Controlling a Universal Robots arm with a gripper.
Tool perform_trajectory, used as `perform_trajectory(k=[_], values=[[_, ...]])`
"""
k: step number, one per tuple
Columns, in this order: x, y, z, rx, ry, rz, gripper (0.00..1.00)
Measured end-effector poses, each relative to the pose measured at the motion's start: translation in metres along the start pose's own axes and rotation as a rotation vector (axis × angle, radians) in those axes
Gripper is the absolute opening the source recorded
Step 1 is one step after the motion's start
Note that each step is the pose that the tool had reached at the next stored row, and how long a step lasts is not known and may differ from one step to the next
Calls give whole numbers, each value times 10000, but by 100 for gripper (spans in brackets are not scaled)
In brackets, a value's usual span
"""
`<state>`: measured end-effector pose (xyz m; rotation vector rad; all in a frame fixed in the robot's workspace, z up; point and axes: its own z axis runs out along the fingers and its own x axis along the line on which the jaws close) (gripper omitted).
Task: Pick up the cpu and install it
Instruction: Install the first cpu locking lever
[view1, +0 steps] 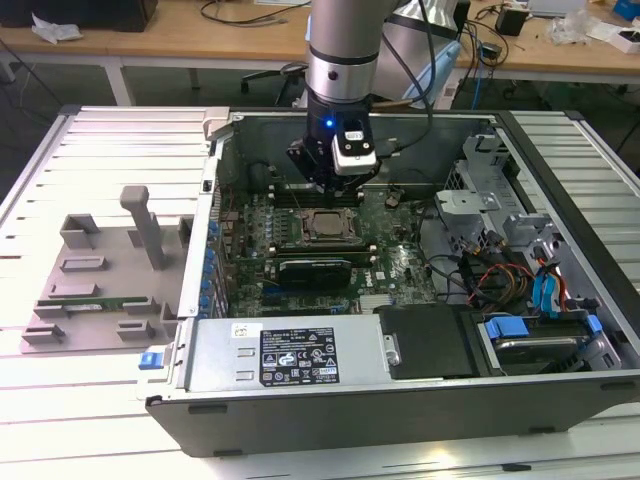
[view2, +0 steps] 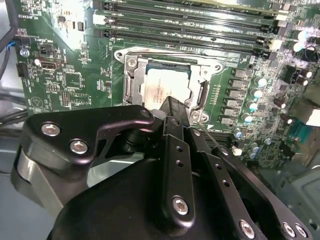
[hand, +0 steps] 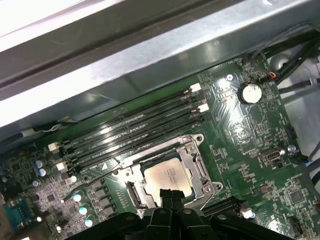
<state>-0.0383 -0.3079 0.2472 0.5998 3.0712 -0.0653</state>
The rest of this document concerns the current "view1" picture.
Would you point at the blue disk carrier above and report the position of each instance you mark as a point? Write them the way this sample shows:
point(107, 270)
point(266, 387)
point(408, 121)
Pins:
point(506, 327)

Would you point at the silver chipset heatsink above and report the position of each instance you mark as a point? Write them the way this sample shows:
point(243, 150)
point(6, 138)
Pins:
point(377, 304)

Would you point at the white crumpled paper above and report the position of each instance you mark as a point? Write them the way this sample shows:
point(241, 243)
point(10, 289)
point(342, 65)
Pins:
point(55, 31)

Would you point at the metal drive cage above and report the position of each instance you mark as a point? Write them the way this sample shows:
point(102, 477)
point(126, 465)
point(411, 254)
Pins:
point(465, 202)

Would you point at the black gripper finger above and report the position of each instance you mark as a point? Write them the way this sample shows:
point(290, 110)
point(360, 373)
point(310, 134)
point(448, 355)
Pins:
point(300, 157)
point(357, 182)

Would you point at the wooden desk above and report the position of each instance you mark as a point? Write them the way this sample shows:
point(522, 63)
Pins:
point(150, 42)

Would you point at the green motherboard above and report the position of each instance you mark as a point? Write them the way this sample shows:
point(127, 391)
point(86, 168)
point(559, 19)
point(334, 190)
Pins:
point(395, 260)

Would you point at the black plastic shroud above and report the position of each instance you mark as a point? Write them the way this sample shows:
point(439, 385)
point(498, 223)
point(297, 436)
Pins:
point(430, 342)

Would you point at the large black box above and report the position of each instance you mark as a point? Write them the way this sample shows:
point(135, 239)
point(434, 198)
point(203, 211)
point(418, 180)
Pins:
point(75, 12)

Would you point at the round coin battery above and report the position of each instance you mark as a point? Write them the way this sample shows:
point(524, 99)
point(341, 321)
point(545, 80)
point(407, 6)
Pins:
point(392, 201)

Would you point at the thin metal locking lever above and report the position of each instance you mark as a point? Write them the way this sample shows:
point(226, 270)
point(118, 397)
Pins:
point(294, 199)

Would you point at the small black box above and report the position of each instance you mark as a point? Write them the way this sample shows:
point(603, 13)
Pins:
point(511, 22)

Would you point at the black graphics card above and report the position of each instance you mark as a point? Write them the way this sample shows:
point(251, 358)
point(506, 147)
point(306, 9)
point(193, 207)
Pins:
point(312, 274)

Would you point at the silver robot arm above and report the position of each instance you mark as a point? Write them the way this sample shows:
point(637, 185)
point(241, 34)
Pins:
point(340, 50)

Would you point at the open black PC case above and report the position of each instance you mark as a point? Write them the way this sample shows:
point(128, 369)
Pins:
point(400, 420)

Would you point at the blue box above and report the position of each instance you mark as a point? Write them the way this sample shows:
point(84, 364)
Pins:
point(627, 7)

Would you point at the small black adapter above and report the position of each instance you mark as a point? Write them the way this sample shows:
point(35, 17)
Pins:
point(490, 51)

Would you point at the clear plastic bag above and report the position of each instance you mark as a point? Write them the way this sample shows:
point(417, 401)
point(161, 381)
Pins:
point(570, 27)

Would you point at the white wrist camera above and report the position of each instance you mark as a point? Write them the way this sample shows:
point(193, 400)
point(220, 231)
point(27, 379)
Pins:
point(352, 160)

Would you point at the grey parts rack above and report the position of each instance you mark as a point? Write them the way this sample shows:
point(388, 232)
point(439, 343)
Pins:
point(120, 280)

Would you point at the black chair base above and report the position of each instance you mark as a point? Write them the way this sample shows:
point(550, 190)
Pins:
point(260, 76)

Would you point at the blue case latch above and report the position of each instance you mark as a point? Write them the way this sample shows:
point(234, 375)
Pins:
point(151, 361)

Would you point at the flat grey device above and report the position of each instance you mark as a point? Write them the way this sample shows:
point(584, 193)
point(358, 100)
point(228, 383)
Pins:
point(555, 6)

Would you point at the grey power supply unit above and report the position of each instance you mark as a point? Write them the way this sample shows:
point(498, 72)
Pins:
point(225, 350)

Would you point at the RAM slot with white latches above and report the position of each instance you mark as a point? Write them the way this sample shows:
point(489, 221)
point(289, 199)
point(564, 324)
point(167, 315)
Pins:
point(362, 262)
point(310, 197)
point(320, 251)
point(310, 185)

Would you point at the white open box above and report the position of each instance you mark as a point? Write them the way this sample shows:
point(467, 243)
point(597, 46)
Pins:
point(625, 46)

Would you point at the green RAM stick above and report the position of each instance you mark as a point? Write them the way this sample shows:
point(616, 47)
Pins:
point(115, 300)

